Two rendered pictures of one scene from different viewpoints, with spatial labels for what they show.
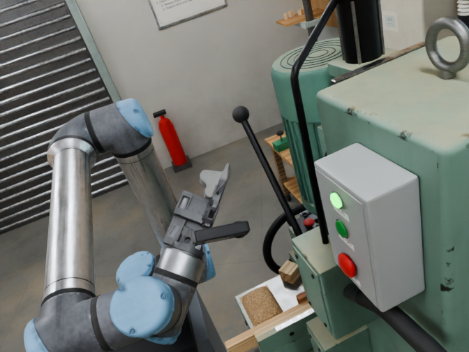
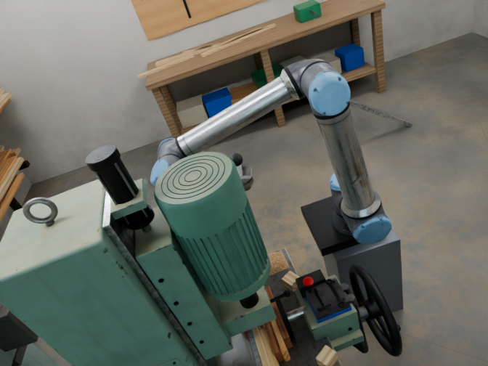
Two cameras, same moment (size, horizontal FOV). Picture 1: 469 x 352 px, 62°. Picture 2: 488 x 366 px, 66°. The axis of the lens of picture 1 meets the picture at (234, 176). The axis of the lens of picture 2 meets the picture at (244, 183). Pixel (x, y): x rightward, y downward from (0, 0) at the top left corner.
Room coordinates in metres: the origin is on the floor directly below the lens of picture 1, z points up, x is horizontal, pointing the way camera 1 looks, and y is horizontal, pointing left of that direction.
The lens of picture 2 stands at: (0.85, -0.83, 1.91)
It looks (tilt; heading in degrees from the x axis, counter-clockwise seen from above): 36 degrees down; 98
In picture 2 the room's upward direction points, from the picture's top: 20 degrees counter-clockwise
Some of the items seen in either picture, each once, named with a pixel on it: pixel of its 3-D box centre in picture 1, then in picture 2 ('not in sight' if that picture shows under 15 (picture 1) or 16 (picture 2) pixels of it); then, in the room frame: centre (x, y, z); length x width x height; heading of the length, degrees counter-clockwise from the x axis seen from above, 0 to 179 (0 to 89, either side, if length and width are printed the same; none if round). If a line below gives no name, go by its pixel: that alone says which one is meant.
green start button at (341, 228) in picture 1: (341, 229); not in sight; (0.33, -0.09, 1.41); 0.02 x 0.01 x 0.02; 10
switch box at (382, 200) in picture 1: (368, 226); not in sight; (0.34, -0.13, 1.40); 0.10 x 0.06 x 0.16; 10
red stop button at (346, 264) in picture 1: (346, 265); not in sight; (0.33, -0.09, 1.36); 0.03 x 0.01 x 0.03; 10
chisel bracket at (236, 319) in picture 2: not in sight; (247, 311); (0.66, -0.21, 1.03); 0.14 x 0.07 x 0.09; 10
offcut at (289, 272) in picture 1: (289, 272); (291, 281); (0.79, -0.06, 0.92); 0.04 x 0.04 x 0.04; 38
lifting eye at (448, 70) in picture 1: (448, 47); (41, 211); (0.39, -0.26, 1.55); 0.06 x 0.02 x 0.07; 10
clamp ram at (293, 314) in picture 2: not in sight; (294, 314); (0.78, -0.20, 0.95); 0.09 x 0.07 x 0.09; 100
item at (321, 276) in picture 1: (333, 279); not in sight; (0.44, -0.10, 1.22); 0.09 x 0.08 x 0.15; 10
